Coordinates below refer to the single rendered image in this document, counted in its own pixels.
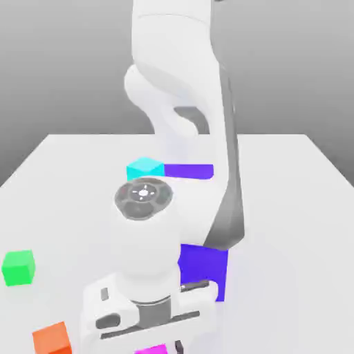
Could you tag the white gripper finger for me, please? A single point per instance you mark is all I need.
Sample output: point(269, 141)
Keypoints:
point(178, 347)

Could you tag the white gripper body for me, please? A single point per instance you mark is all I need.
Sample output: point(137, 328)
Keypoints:
point(155, 336)

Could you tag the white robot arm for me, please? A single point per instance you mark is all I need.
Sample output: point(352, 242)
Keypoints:
point(171, 55)

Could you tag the small magenta cube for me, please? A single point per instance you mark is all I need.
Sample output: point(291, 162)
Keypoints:
point(151, 349)

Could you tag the small orange cube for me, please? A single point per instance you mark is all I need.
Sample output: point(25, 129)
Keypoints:
point(51, 337)

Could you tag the small green cube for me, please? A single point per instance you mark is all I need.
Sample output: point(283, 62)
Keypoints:
point(18, 268)

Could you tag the small cyan cube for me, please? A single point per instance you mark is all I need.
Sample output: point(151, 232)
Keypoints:
point(143, 167)

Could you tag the large blue box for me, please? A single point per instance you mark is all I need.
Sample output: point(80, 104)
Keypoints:
point(203, 265)

